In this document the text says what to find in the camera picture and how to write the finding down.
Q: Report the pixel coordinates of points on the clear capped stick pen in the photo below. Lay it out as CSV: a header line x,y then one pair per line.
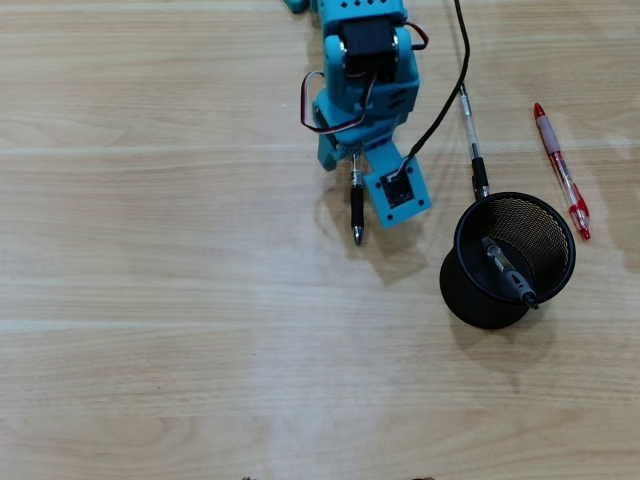
x,y
479,172

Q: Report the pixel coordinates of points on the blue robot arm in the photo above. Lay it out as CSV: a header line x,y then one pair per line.
x,y
340,100

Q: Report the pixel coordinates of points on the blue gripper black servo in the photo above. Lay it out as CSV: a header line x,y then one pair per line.
x,y
327,152

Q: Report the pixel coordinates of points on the black clip pen black grip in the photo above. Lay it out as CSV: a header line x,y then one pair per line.
x,y
357,210

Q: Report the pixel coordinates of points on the blue mounted wrist camera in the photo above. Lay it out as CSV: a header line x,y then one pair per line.
x,y
400,215

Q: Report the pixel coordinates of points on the black mesh pen holder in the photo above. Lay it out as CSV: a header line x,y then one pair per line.
x,y
460,295

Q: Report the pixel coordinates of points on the red retractable pen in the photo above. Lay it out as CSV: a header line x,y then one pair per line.
x,y
550,137

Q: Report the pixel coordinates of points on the clear pen grey grip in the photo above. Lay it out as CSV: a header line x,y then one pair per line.
x,y
520,287

